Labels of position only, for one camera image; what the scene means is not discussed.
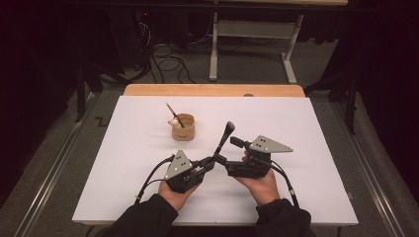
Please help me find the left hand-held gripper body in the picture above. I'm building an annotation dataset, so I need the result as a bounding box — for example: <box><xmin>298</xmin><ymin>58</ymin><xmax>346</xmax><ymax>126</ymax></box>
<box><xmin>163</xmin><ymin>149</ymin><xmax>206</xmax><ymax>195</ymax></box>

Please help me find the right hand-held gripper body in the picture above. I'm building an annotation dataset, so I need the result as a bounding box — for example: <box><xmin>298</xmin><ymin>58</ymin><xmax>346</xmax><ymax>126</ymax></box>
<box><xmin>224</xmin><ymin>134</ymin><xmax>294</xmax><ymax>180</ymax></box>

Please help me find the large black makeup brush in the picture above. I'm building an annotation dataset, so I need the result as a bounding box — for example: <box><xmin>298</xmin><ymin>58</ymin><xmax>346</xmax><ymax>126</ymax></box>
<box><xmin>213</xmin><ymin>120</ymin><xmax>237</xmax><ymax>158</ymax></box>

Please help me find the tan bear pen holder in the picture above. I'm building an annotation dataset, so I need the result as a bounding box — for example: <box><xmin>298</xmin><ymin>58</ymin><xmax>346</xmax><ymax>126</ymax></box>
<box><xmin>167</xmin><ymin>113</ymin><xmax>196</xmax><ymax>142</ymax></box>

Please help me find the gold ferrule makeup brush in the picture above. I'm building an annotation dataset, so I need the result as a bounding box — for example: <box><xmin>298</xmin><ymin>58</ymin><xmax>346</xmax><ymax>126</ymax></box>
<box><xmin>165</xmin><ymin>102</ymin><xmax>186</xmax><ymax>129</ymax></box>

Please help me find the person's left hand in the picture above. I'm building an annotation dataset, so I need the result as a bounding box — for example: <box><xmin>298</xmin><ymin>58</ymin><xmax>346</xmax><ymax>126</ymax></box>
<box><xmin>157</xmin><ymin>181</ymin><xmax>202</xmax><ymax>212</ymax></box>

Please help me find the person's right hand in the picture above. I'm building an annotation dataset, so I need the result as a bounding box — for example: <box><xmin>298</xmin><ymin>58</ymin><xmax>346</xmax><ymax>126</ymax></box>
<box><xmin>233</xmin><ymin>168</ymin><xmax>282</xmax><ymax>207</ymax></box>

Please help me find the wooden table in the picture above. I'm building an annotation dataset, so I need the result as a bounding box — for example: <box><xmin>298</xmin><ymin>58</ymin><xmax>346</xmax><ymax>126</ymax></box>
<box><xmin>123</xmin><ymin>83</ymin><xmax>306</xmax><ymax>99</ymax></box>

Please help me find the black metal stand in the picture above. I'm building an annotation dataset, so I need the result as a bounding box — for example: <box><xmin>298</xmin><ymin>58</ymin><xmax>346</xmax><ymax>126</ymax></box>
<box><xmin>303</xmin><ymin>71</ymin><xmax>360</xmax><ymax>135</ymax></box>
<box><xmin>74</xmin><ymin>61</ymin><xmax>104</xmax><ymax>123</ymax></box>

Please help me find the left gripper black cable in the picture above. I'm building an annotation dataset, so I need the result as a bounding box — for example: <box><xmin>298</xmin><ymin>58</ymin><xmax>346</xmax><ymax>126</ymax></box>
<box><xmin>140</xmin><ymin>178</ymin><xmax>167</xmax><ymax>197</ymax></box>
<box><xmin>133</xmin><ymin>154</ymin><xmax>176</xmax><ymax>205</ymax></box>

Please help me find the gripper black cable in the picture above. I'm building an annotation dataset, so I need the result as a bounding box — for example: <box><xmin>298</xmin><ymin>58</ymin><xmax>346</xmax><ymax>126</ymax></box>
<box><xmin>269</xmin><ymin>160</ymin><xmax>301</xmax><ymax>209</ymax></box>
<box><xmin>133</xmin><ymin>154</ymin><xmax>176</xmax><ymax>205</ymax></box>
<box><xmin>140</xmin><ymin>178</ymin><xmax>167</xmax><ymax>197</ymax></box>

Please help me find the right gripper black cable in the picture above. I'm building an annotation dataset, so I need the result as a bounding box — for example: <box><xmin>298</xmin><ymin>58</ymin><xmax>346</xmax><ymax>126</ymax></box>
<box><xmin>269</xmin><ymin>160</ymin><xmax>301</xmax><ymax>209</ymax></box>

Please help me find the tangle of black floor cables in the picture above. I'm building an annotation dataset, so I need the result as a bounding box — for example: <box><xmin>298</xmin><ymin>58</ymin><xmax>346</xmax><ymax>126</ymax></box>
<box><xmin>133</xmin><ymin>13</ymin><xmax>211</xmax><ymax>85</ymax></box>

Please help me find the metal floor rail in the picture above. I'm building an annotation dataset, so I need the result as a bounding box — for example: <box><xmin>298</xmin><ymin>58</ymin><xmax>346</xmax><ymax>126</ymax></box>
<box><xmin>12</xmin><ymin>94</ymin><xmax>97</xmax><ymax>237</ymax></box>
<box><xmin>329</xmin><ymin>101</ymin><xmax>407</xmax><ymax>237</ymax></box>

